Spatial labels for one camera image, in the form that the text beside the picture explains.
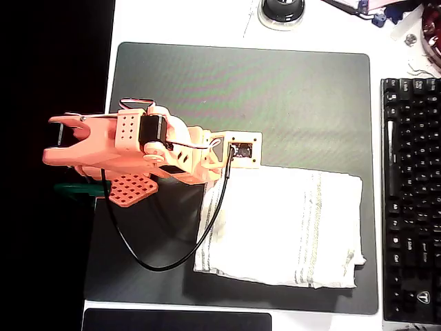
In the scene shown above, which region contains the white towel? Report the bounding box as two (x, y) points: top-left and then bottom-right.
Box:
(192, 164), (367, 290)

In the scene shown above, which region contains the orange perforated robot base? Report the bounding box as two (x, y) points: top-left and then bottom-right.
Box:
(103, 173), (160, 208)

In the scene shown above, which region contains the black desk mat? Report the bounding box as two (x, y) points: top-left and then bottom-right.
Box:
(83, 41), (379, 315)

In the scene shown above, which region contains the green clamp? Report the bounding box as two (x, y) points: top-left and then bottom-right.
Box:
(54, 182), (111, 199)

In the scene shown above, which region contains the black rectangular pad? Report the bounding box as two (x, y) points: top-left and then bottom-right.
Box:
(81, 308), (273, 331)

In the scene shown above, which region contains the round black object white rim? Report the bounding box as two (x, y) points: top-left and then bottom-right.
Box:
(257, 0), (306, 31)

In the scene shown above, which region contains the black keyboard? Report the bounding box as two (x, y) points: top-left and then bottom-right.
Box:
(380, 77), (441, 325)

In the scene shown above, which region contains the white tangled thread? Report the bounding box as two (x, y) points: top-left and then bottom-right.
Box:
(407, 57), (439, 79)

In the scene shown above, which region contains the dark red round object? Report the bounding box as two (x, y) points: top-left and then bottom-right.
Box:
(420, 2), (441, 67)

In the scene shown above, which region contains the orange-framed gripper camera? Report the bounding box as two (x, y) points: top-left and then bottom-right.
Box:
(223, 130), (263, 170)

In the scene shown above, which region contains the white red servo wire loop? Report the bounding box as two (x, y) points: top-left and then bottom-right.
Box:
(119, 97), (155, 110)

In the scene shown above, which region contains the black camera cable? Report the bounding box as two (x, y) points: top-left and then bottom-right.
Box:
(101, 144), (236, 272)

